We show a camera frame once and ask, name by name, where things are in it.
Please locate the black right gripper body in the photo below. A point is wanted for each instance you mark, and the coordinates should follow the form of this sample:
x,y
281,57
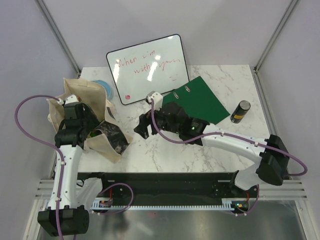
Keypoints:
x,y
145,120

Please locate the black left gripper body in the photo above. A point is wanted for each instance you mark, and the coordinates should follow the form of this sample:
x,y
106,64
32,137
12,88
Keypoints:
x,y
90,121

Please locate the green Perrier bottle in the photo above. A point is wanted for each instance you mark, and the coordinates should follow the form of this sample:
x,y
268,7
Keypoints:
x,y
94,133

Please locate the beige canvas tote bag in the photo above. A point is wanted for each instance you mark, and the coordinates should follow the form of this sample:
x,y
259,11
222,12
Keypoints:
x,y
112,140

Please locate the black yellow label can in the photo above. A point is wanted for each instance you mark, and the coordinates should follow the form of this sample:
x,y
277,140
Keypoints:
x,y
241,110

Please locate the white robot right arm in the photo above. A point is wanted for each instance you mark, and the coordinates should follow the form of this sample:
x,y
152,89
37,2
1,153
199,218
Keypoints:
x,y
269,155

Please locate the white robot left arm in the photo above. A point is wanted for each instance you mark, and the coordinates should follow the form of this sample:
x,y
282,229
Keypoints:
x,y
67,212

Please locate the small white whiteboard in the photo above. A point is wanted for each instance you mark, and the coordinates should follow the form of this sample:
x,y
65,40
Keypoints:
x,y
157,65

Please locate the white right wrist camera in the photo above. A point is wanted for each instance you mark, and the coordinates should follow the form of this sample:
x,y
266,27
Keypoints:
x,y
155,98

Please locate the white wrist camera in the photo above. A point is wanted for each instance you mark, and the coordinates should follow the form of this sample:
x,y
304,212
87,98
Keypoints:
x,y
155,98
69,100

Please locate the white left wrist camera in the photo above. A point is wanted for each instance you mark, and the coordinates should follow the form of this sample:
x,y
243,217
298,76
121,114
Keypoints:
x,y
69,100

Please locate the green ring binder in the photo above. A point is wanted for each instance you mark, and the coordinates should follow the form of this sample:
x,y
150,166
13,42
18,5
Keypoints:
x,y
198,101

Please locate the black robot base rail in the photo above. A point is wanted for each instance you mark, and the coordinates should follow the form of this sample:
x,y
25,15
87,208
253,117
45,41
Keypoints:
x,y
169,188

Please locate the right aluminium frame post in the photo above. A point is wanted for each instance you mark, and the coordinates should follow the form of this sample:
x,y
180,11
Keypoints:
x,y
276,34

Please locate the aluminium frame post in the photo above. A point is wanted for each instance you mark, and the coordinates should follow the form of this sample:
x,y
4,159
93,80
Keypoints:
x,y
58,35
276,34

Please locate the white slotted cable duct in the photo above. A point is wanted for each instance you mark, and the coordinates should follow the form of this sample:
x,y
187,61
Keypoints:
x,y
106,205

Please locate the left aluminium frame post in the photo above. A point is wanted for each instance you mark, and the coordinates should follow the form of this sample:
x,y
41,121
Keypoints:
x,y
58,35

